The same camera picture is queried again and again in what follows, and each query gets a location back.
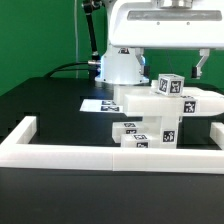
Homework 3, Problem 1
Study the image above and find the white chair back part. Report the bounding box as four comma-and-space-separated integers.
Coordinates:
113, 85, 224, 117

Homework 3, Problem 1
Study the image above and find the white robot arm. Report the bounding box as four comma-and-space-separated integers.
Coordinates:
96, 0, 224, 85

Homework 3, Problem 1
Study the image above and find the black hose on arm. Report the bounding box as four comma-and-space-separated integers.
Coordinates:
81, 0, 102, 68

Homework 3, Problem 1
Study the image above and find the black cable on table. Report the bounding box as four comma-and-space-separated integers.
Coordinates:
43, 61, 90, 79

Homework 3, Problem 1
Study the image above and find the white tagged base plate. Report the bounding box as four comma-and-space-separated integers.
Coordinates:
80, 99, 123, 113

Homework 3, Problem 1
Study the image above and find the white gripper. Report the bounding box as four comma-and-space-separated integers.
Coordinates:
108, 0, 224, 79

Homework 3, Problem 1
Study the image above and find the white U-shaped fence frame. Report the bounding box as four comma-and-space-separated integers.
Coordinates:
0, 116, 224, 174

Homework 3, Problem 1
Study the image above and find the white chair seat part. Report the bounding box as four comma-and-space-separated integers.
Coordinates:
142, 116, 179, 149

